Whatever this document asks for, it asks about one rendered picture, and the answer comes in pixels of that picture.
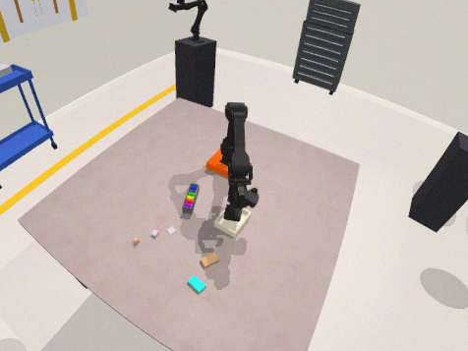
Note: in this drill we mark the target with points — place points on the cyan rectangular block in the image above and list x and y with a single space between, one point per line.
197 284

